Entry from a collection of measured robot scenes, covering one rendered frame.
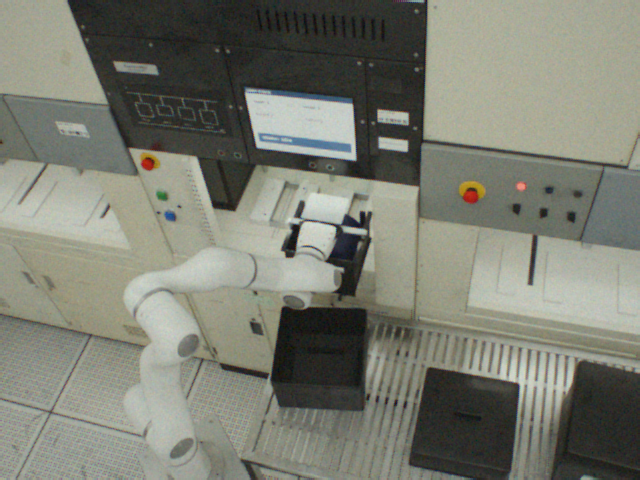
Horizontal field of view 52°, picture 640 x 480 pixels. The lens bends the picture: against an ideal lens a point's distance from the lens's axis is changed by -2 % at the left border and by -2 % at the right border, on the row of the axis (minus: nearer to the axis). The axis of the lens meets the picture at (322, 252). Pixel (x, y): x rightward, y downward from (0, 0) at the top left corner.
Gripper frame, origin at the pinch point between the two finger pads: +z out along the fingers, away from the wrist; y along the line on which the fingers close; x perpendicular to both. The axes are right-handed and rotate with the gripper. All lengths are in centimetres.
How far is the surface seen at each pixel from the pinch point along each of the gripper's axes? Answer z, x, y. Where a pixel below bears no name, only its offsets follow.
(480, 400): -30, -38, 53
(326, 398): -39, -41, 8
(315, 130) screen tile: 1.5, 31.1, -0.7
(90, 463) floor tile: -56, -126, -100
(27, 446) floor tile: -56, -126, -133
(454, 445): -45, -39, 48
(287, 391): -41, -37, -4
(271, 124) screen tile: 1.4, 31.3, -12.7
